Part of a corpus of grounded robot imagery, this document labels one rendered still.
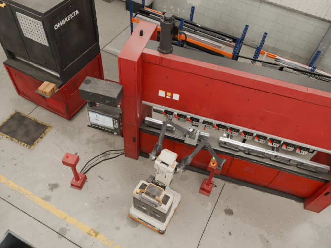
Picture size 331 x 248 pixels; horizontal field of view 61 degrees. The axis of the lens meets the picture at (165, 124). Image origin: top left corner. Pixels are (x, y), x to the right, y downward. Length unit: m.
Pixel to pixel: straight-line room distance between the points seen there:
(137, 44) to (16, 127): 3.27
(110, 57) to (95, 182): 3.34
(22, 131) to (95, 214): 2.23
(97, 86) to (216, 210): 2.81
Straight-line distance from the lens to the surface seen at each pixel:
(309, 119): 4.02
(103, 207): 4.88
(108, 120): 3.91
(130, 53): 3.59
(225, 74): 3.51
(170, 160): 3.70
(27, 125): 6.07
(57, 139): 5.71
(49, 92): 5.02
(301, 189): 5.19
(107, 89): 3.64
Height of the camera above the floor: 4.50
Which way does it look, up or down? 52 degrees down
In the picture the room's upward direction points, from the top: 7 degrees clockwise
